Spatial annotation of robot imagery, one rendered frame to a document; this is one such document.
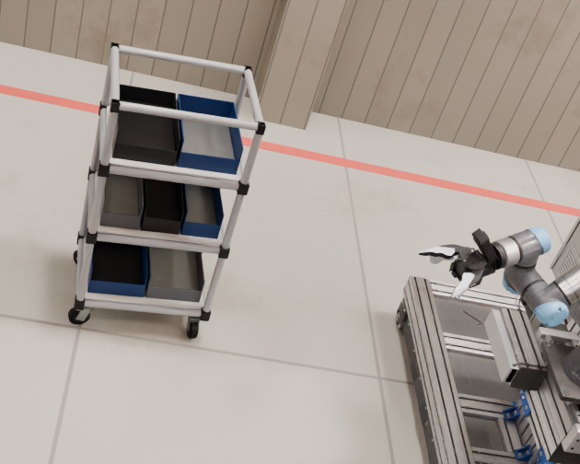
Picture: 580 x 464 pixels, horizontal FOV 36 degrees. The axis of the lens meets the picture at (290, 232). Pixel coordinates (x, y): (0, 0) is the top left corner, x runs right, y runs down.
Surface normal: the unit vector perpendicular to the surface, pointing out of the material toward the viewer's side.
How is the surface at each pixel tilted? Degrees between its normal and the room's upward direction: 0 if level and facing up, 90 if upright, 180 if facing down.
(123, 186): 0
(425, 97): 90
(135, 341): 0
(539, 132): 90
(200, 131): 0
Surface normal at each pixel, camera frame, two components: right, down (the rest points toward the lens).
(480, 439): 0.27, -0.76
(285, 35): 0.04, 0.62
